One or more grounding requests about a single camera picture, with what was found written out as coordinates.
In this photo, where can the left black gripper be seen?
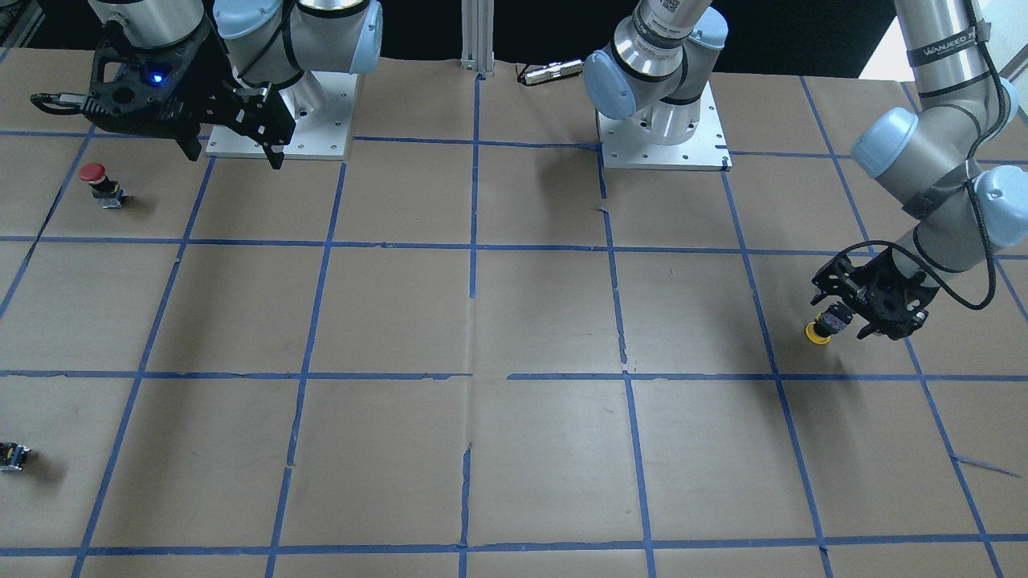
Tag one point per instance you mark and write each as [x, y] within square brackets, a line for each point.
[868, 282]

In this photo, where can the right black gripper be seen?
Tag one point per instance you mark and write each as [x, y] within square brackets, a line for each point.
[207, 83]

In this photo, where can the yellow push button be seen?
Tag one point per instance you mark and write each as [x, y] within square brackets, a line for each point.
[828, 323]

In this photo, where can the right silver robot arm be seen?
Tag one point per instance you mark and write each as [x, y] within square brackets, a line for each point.
[273, 79]

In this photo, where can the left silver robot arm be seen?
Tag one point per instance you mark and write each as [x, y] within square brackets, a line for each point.
[964, 213]

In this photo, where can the red push button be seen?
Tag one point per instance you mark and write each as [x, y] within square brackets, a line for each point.
[106, 191]

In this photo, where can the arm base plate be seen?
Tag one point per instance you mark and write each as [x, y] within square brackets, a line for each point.
[681, 138]
[322, 105]

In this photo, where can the aluminium frame post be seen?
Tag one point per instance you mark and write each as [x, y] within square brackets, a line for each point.
[476, 22]

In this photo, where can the small black switch block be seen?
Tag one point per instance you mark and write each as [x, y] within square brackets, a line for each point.
[14, 456]

